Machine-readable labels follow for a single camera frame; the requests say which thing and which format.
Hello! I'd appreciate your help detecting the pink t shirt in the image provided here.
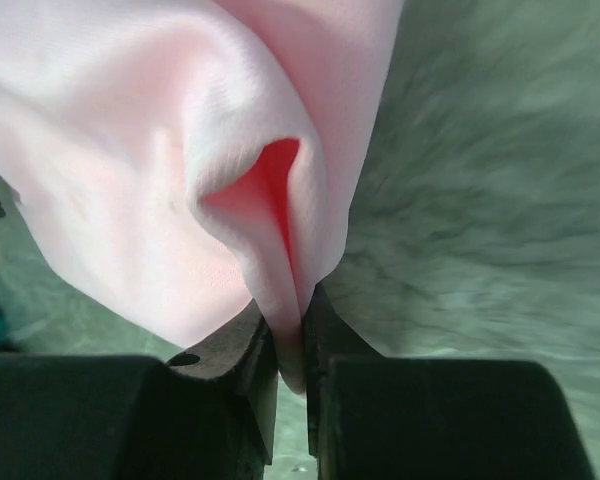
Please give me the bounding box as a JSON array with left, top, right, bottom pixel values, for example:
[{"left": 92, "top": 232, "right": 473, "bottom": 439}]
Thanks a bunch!
[{"left": 0, "top": 1, "right": 403, "bottom": 393}]

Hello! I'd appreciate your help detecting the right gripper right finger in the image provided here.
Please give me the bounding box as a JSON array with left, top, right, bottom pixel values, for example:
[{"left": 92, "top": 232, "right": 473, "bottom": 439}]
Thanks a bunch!
[{"left": 302, "top": 283, "right": 384, "bottom": 458}]

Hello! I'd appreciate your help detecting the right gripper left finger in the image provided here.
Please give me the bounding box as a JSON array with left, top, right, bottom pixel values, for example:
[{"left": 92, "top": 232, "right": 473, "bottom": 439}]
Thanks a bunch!
[{"left": 167, "top": 302, "right": 279, "bottom": 466}]

